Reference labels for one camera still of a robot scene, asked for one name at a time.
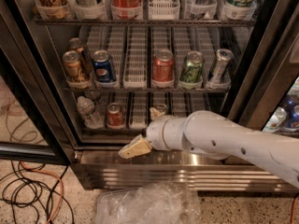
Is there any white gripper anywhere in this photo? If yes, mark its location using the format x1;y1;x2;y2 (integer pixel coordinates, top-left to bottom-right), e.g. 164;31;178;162
119;107;186;159

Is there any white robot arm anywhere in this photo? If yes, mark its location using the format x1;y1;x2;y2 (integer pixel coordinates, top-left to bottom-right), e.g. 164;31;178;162
119;110;299;188

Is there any gold can rear middle shelf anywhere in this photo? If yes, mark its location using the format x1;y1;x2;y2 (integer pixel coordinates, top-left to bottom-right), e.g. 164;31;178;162
67;37;90;64

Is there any red coke can bottom shelf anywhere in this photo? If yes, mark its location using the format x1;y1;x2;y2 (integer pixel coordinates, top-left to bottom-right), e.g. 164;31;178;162
107;103;124;129

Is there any orange cable left floor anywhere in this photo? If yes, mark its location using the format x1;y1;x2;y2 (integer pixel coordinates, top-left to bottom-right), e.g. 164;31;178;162
19;161;65;224

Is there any orange cable floor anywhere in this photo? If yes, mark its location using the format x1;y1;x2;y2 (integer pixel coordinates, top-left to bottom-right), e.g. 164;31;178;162
19;161;65;224
290;195;299;224

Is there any slim silver can middle shelf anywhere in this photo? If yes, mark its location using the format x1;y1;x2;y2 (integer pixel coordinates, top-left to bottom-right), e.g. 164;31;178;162
207;49;234;84

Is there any green can bottom shelf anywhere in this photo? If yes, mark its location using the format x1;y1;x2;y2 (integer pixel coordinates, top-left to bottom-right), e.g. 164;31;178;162
153;104;168;115

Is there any orange cable right floor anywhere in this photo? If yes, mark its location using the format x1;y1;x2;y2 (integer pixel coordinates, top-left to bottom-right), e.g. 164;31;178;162
290;195;299;224

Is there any gold can front middle shelf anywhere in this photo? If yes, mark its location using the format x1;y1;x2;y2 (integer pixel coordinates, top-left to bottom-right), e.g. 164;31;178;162
63;50;90;83

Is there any clear plastic bin with wrap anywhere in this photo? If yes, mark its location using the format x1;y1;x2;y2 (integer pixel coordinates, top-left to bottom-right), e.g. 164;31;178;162
95;182;201;224

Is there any open glass fridge door left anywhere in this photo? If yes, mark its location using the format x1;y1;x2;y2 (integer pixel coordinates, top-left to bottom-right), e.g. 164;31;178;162
0;15;72;165

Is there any clear water bottle rear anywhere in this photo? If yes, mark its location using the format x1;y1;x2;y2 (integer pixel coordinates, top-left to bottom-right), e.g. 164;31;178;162
84;91;102;101

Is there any blue pepsi can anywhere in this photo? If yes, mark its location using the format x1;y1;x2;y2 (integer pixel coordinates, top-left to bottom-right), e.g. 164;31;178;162
92;49;116;83

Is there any clear water bottle front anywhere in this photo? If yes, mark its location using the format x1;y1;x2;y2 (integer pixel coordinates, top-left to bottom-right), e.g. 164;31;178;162
77;96;103;129

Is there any black cable on floor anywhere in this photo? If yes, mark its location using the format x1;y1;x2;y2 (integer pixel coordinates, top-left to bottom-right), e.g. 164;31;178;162
0;160;76;224

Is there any blue can behind right door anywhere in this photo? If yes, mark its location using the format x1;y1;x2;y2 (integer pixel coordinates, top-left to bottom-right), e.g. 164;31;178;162
280;94;299;132

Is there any red can middle shelf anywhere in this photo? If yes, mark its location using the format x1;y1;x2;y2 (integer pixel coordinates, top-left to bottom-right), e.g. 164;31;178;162
152;49;174;82

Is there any white green can right door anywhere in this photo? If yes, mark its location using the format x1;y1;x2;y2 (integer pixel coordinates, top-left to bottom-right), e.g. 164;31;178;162
263;106;287;133

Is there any clear water bottle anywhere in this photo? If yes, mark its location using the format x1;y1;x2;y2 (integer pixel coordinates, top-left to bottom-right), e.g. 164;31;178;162
77;96;103;129
84;91;102;101

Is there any green can middle shelf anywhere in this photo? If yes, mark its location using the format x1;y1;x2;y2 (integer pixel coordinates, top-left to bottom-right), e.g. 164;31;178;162
179;50;205;84

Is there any stainless steel glass-door fridge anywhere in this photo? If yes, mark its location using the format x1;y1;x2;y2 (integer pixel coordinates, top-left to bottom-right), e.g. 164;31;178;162
0;0;298;192

